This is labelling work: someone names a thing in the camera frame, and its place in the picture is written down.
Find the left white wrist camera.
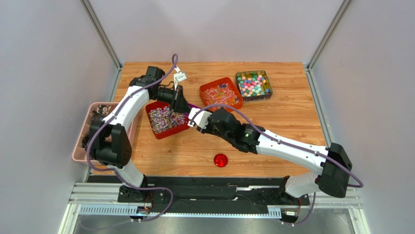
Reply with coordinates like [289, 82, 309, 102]
[173, 72, 187, 83]

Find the red tray of swirl lollipops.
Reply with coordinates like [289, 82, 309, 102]
[145, 101, 189, 139]

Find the purple plastic scoop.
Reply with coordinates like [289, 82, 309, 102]
[189, 103, 201, 109]

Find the clear tray of colourful candies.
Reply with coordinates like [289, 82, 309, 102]
[235, 70, 273, 102]

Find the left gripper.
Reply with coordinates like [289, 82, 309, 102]
[152, 85, 192, 115]

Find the pink organizer basket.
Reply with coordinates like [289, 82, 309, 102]
[72, 102, 140, 165]

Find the orange tray of lollipops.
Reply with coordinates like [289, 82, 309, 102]
[199, 77, 243, 109]

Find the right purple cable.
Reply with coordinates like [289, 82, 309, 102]
[189, 103, 364, 226]

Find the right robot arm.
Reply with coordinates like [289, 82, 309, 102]
[189, 108, 352, 198]

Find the red jar lid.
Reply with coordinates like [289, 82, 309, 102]
[213, 154, 228, 168]

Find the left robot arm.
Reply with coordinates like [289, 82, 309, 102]
[86, 66, 190, 191]

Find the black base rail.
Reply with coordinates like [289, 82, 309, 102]
[117, 176, 310, 215]

